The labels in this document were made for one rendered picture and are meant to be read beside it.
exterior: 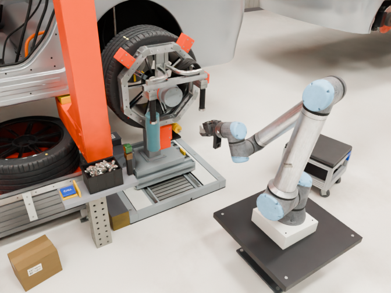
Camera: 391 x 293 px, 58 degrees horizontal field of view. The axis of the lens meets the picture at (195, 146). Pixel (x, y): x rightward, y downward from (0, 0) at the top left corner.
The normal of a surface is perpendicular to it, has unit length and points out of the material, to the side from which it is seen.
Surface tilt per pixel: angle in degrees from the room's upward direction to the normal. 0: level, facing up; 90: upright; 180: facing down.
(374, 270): 0
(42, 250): 0
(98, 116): 90
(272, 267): 0
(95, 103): 90
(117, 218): 90
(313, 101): 78
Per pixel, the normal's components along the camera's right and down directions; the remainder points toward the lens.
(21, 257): 0.03, -0.84
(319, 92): -0.67, 0.19
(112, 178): 0.50, 0.48
